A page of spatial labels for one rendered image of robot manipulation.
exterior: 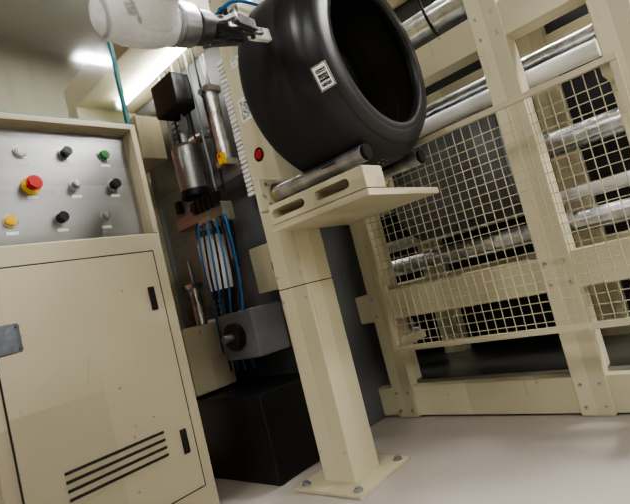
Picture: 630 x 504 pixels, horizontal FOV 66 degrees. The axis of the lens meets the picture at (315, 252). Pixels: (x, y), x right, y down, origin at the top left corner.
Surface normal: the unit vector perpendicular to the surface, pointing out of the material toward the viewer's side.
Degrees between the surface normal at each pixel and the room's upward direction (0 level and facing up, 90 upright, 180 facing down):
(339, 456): 90
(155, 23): 148
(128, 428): 90
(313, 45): 94
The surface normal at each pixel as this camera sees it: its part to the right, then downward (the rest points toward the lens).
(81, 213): 0.71, -0.23
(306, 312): -0.65, 0.11
